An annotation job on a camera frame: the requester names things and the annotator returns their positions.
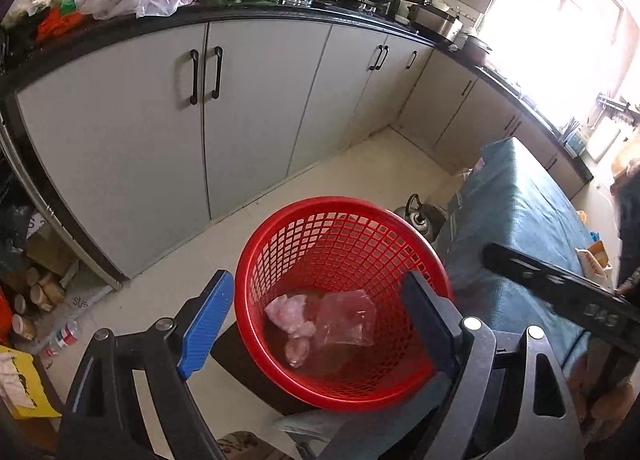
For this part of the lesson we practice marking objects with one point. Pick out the gas stove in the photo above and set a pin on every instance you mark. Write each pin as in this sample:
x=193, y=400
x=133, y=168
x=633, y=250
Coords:
x=360, y=3

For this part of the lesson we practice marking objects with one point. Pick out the dark stool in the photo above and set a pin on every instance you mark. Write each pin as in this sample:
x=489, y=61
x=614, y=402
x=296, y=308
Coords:
x=235, y=365

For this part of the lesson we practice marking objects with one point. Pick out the yellow paper bag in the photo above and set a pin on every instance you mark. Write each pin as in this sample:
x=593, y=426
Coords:
x=25, y=385

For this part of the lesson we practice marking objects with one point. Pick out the orange cardboard box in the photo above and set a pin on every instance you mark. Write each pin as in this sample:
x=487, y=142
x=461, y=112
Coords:
x=594, y=262

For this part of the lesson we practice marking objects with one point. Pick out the kitchen window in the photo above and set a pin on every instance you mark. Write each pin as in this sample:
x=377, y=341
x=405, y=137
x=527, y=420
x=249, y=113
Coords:
x=555, y=25

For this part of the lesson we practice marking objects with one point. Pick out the yellow plastic bag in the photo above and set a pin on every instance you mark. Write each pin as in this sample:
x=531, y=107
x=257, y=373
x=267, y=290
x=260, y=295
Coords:
x=582, y=214

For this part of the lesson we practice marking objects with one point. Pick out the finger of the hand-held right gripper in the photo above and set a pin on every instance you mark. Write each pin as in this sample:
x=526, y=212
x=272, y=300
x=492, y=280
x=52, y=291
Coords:
x=550, y=285

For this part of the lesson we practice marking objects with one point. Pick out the brown cooking pot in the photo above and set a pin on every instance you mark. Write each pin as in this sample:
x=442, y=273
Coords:
x=476, y=48

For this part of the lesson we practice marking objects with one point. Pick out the chopstick holder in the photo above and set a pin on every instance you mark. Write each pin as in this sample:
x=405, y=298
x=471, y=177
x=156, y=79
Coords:
x=574, y=138

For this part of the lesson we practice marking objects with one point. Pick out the silver rice cooker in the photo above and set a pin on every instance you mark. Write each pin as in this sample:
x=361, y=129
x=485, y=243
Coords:
x=435, y=23

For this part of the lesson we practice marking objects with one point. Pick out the grey kitchen base cabinets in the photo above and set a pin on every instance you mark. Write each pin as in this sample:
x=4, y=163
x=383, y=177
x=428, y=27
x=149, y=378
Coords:
x=125, y=140

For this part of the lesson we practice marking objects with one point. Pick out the blue tablecloth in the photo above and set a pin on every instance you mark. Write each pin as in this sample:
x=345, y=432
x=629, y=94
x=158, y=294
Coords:
x=515, y=210

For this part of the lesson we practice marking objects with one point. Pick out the plastic bottle with label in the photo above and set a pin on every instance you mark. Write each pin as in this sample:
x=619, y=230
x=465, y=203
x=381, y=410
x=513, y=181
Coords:
x=62, y=337

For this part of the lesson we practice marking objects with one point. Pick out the group of paper cups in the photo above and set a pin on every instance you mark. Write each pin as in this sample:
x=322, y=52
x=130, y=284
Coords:
x=37, y=297

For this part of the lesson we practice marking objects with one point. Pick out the blue plastic bag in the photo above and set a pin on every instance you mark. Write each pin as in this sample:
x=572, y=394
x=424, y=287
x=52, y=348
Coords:
x=595, y=237

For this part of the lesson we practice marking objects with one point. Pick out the black kitchen countertop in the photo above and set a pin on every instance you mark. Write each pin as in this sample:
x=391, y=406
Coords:
x=250, y=15

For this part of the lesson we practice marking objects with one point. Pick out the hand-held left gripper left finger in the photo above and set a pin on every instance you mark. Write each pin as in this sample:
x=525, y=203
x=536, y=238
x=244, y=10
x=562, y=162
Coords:
x=207, y=325

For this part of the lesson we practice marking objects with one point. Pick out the orange and green bundle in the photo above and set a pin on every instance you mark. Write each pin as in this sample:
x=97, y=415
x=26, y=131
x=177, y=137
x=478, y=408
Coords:
x=52, y=20

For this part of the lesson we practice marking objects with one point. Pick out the red plastic mesh basket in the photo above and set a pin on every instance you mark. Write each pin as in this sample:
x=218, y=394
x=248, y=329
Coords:
x=325, y=240

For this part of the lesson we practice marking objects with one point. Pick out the dark metal kettle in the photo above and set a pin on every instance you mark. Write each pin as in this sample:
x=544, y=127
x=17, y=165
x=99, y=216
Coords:
x=417, y=217

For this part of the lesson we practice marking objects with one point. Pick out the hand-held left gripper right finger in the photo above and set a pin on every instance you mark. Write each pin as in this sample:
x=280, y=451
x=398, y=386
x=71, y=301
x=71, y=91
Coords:
x=425, y=325

